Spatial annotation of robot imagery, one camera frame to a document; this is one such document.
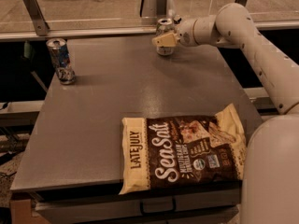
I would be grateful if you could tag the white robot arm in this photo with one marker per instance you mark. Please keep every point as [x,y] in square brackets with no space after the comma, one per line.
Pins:
[270,190]

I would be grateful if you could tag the brown sea salt chip bag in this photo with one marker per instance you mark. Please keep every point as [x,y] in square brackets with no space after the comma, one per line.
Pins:
[182,151]

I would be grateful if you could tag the crushed 7up can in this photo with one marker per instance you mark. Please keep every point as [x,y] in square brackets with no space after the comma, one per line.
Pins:
[163,26]

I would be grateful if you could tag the grey drawer with handle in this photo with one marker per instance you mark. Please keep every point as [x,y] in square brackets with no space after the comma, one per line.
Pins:
[205,204]

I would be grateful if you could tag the metal rail bar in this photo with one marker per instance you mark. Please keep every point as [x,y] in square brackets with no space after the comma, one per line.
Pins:
[140,30]

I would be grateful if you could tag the middle metal rail bracket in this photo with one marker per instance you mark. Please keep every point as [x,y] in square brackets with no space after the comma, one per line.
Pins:
[161,7]

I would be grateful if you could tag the crushed blue soda can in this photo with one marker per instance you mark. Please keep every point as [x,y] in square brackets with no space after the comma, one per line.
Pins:
[60,59]

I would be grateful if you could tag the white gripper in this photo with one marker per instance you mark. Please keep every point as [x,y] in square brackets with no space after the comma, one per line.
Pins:
[186,32]

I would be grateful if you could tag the left metal rail bracket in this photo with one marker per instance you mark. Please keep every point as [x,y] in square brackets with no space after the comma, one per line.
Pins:
[35,13]

